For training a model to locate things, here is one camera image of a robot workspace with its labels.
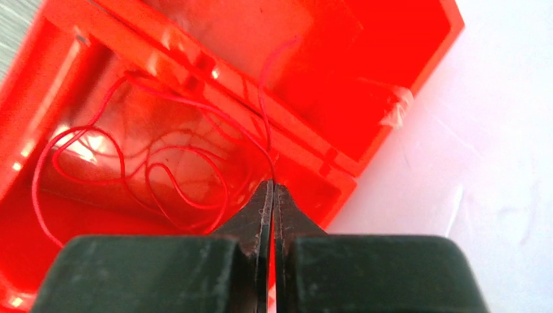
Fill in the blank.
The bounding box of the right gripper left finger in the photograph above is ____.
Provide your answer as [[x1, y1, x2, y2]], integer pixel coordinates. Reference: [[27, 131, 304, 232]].
[[31, 180, 274, 312]]

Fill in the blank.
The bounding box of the red plastic bin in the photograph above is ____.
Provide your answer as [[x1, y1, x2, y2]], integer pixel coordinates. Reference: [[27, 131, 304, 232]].
[[1, 1, 465, 312]]

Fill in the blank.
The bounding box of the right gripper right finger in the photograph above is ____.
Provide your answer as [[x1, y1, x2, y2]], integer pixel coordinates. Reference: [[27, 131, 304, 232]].
[[273, 185, 488, 312]]

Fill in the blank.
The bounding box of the red wire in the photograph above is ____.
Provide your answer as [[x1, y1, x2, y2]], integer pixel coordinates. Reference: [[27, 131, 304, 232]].
[[31, 36, 301, 250]]

